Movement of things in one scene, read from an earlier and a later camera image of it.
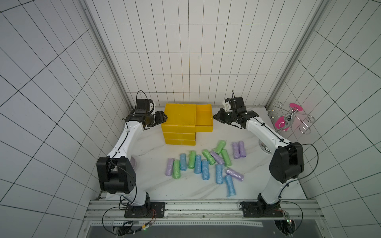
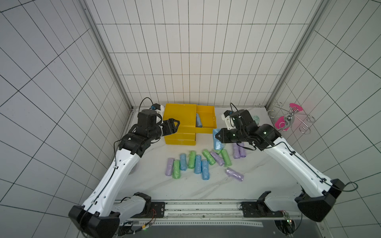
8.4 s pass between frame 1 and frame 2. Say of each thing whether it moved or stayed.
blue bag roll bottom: moved
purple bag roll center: stayed
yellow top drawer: stayed
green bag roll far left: stayed
